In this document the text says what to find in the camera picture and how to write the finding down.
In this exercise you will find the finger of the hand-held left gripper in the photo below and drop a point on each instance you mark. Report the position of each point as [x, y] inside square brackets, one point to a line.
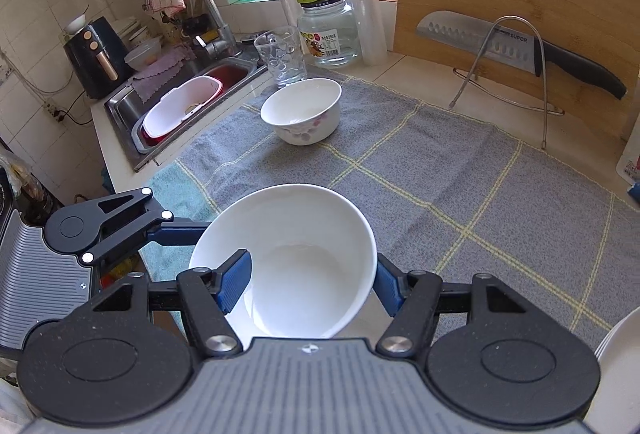
[170, 234]

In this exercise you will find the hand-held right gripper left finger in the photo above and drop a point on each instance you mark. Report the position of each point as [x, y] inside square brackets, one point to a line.
[235, 281]

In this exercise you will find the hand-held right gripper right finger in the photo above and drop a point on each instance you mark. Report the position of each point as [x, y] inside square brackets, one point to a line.
[387, 286]

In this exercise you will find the white floral bowl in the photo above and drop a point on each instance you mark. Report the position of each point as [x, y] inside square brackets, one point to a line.
[300, 274]
[300, 109]

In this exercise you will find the grey checked cloth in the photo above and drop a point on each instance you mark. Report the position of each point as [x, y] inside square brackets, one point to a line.
[425, 174]

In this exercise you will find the white plastic basin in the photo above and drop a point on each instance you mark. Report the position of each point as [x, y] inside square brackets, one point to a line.
[175, 109]

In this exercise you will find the steel sink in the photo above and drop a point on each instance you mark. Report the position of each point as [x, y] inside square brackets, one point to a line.
[125, 109]

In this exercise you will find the person's white jacket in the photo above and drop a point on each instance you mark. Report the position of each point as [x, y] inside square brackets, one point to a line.
[10, 409]

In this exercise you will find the purple cloth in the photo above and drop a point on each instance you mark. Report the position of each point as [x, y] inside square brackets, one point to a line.
[155, 74]

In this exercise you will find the red plastic basin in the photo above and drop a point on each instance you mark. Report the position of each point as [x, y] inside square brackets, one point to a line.
[230, 74]

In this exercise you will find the translucent plastic bowl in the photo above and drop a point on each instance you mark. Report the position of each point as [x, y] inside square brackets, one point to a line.
[142, 54]

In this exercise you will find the black air fryer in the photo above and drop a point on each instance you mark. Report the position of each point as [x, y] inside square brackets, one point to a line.
[100, 64]

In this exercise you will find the stack of white dishes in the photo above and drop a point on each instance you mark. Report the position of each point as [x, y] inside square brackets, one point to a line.
[132, 31]

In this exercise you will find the clear drinking glass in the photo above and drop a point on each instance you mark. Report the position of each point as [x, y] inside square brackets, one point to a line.
[280, 59]

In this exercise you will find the steel faucet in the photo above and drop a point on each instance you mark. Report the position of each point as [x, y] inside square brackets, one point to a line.
[210, 9]

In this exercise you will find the small white bowl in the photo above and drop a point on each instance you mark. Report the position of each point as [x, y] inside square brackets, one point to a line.
[75, 23]

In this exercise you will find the glass jar with green lid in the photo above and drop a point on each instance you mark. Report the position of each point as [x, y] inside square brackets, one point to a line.
[330, 29]

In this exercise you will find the plain white plate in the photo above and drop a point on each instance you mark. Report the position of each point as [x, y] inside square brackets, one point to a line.
[627, 394]

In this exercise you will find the white and blue salt bag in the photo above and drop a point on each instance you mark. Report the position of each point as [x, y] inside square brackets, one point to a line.
[631, 164]

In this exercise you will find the wall power outlet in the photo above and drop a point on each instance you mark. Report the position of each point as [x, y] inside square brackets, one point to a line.
[52, 109]

